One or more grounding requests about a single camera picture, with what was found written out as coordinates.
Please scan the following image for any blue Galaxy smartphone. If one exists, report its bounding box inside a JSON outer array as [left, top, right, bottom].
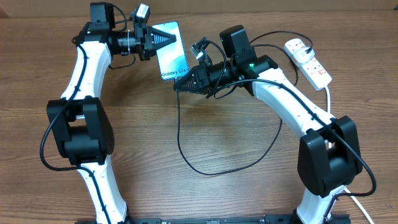
[[153, 21, 189, 80]]

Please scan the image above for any black USB charging cable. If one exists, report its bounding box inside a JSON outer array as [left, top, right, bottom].
[[176, 30, 313, 176]]

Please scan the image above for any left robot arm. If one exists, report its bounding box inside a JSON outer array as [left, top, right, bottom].
[[39, 2, 177, 223]]

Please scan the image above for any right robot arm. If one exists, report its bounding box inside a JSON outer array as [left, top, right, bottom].
[[174, 25, 364, 223]]

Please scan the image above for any white charger plug adapter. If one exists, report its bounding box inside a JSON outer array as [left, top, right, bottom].
[[293, 47, 315, 67]]

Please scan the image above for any white power strip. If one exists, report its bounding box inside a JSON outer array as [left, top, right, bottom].
[[284, 39, 332, 91]]

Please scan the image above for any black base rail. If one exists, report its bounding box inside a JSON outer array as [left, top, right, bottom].
[[124, 214, 301, 224]]

